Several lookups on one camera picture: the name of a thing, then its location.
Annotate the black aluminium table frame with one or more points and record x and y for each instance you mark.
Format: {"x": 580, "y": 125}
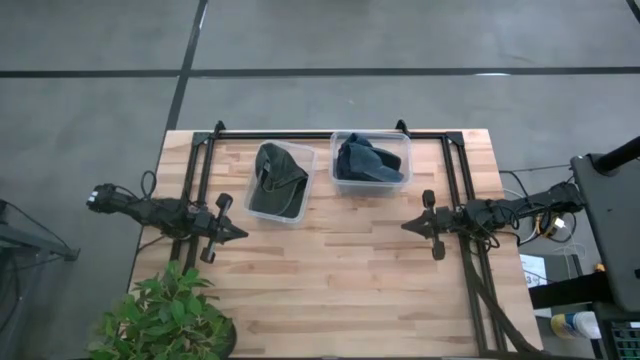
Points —
{"x": 322, "y": 135}

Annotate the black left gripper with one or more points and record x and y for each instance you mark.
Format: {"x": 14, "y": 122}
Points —
{"x": 215, "y": 225}

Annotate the white paper sheet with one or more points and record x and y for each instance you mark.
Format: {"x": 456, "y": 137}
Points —
{"x": 531, "y": 270}

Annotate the olive green cap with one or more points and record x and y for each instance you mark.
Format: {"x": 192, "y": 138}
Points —
{"x": 277, "y": 185}

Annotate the grey metal stand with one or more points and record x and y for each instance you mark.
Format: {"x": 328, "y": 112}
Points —
{"x": 30, "y": 240}

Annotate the dark blue cap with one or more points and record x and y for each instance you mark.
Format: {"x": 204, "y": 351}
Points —
{"x": 365, "y": 162}

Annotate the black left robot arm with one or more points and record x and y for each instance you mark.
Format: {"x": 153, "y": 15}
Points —
{"x": 155, "y": 212}

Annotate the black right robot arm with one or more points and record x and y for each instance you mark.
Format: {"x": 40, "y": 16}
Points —
{"x": 525, "y": 205}

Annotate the black plant pot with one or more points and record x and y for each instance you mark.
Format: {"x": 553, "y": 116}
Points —
{"x": 229, "y": 340}

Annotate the dark keyed box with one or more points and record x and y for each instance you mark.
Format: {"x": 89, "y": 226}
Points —
{"x": 627, "y": 342}

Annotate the white and yellow bottle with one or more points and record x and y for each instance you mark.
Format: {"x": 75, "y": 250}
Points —
{"x": 575, "y": 325}

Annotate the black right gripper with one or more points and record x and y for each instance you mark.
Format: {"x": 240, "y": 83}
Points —
{"x": 439, "y": 220}

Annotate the clear plastic bin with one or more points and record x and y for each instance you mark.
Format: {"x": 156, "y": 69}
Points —
{"x": 310, "y": 165}
{"x": 370, "y": 189}

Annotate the green leafy plant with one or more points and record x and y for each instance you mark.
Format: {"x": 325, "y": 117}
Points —
{"x": 160, "y": 315}

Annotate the black metal beam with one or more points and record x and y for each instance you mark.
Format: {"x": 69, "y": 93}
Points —
{"x": 570, "y": 290}

